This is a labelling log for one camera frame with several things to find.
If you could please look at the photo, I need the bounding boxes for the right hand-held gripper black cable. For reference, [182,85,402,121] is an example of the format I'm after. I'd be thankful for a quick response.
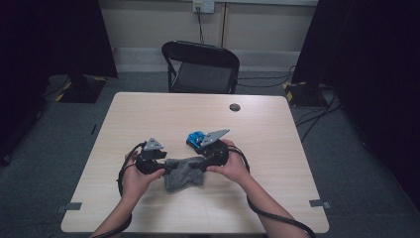
[227,144,317,238]

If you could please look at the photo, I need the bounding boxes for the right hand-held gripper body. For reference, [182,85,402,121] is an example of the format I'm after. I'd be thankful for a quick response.
[194,128,231,173]

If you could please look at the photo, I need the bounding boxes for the person's right hand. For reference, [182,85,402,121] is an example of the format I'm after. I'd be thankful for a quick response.
[205,138,251,186]

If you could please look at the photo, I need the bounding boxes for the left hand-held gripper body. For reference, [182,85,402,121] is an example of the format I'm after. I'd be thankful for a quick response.
[135,137,168,177]

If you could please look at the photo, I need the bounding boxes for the blue toy car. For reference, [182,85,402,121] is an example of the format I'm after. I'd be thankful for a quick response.
[185,130,208,150]

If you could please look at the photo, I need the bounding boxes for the left hand-held gripper black cable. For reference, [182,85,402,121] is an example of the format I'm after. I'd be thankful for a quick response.
[89,141,149,238]

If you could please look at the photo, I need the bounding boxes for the hand-held gripper black cable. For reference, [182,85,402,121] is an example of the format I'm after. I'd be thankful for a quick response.
[227,144,317,238]
[89,141,149,238]

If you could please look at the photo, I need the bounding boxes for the black wall socket cable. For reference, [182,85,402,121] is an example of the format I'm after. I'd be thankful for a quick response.
[196,6,206,45]

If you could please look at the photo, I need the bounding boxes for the grey cloth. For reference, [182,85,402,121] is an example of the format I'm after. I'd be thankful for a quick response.
[162,156,208,193]

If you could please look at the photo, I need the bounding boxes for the black floor cables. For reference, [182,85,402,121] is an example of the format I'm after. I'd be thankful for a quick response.
[294,86,344,144]
[236,64,297,89]

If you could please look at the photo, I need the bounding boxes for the white wall socket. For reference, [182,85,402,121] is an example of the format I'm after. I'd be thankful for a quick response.
[192,0,216,15]

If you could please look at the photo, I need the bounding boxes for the black stand base yellow stripes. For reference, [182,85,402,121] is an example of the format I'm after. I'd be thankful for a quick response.
[281,80,329,109]
[54,73,108,104]

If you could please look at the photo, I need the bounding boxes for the black curtain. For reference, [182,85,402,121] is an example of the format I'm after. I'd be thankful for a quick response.
[0,0,119,167]
[291,0,420,212]

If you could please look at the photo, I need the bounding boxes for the person's left hand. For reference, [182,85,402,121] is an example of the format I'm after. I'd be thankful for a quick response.
[121,151,166,205]

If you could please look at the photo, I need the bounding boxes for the grey tape strip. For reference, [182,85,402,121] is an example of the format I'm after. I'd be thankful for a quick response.
[308,198,333,210]
[55,201,83,214]

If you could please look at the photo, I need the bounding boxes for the black folding chair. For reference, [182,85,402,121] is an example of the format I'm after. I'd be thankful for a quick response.
[160,40,242,95]

